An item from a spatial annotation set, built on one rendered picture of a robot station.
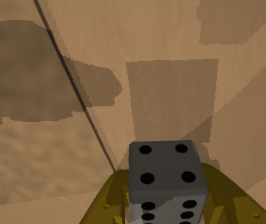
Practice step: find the white die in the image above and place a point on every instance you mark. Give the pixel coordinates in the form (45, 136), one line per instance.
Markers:
(167, 184)

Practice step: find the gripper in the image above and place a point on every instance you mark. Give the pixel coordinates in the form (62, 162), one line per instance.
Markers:
(227, 203)

